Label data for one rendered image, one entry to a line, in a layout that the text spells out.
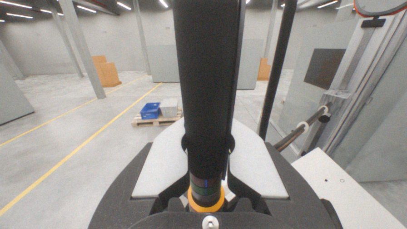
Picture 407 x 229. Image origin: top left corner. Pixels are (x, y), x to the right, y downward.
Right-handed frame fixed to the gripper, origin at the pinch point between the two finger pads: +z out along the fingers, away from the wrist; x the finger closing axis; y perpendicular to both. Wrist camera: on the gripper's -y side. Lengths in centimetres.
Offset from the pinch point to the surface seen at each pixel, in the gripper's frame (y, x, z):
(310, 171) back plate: 33, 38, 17
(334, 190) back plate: 31, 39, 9
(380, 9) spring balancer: -19, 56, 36
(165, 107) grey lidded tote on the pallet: 119, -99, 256
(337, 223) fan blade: 21.0, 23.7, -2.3
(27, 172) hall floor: 163, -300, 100
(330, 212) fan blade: 21.8, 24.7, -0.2
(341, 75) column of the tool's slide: 3, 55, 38
